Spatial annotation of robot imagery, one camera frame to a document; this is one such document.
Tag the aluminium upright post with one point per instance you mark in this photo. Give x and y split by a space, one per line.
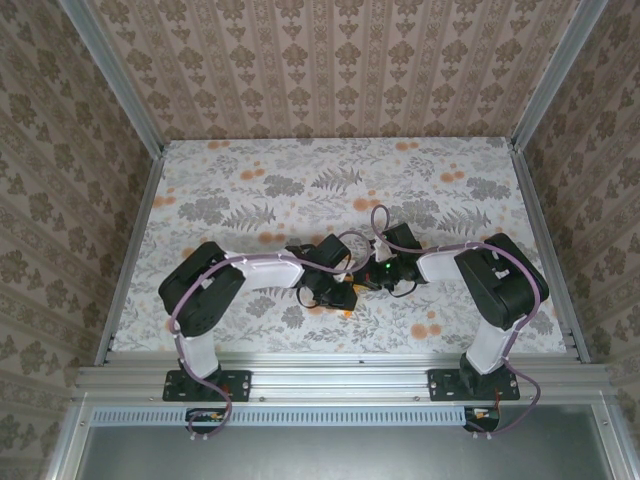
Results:
112 75
556 75

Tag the aluminium front frame rail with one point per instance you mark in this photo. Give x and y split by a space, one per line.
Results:
340 375

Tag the grey metal sheet panel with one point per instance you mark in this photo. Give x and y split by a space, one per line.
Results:
340 450

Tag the floral patterned table cover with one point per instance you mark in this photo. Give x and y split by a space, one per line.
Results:
300 170

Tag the black connector board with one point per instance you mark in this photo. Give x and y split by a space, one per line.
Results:
205 420
482 417

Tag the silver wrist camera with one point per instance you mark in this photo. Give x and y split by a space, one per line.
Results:
343 278
385 248

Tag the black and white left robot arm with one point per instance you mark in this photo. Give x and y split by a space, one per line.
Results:
200 300

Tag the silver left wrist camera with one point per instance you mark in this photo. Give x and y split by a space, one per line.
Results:
343 278

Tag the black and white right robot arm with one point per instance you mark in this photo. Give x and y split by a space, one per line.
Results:
505 290

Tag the aluminium lower frame bar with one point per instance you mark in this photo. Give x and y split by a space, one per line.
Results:
612 445
65 440

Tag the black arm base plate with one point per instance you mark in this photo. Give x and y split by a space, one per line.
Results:
442 385
240 385

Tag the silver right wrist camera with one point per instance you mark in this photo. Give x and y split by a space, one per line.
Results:
385 248

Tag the aluminium table side rail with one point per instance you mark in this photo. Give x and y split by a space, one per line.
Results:
144 210
536 210

